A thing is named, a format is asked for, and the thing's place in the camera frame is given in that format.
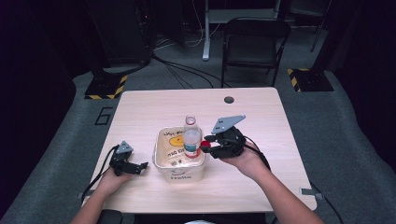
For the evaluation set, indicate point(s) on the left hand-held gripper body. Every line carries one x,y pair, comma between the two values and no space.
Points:
123,158

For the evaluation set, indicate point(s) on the person's right hand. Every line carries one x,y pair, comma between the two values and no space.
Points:
249,161

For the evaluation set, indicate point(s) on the person's white clothing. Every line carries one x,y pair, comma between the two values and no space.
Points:
199,222

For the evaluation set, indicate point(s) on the white desk frame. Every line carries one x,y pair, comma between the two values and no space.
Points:
206,31

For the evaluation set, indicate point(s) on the white plastic bin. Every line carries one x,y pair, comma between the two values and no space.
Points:
177,174

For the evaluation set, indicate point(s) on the clear plastic bottle red label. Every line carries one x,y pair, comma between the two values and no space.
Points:
191,138

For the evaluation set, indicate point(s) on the grey table edge clamp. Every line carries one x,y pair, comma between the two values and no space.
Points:
311,193
84,195

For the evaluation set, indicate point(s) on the red bottle cap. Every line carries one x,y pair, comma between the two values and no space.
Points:
205,144

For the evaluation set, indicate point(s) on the black stand base striped tape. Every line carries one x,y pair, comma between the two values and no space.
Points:
311,79
106,87

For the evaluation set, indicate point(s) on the black folding chair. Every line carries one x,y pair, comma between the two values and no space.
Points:
255,28

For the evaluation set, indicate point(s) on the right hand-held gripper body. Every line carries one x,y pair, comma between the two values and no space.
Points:
230,141

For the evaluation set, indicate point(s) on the person's left hand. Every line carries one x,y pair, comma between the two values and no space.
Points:
113,183

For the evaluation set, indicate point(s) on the black seat cushion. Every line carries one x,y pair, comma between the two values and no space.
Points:
110,217

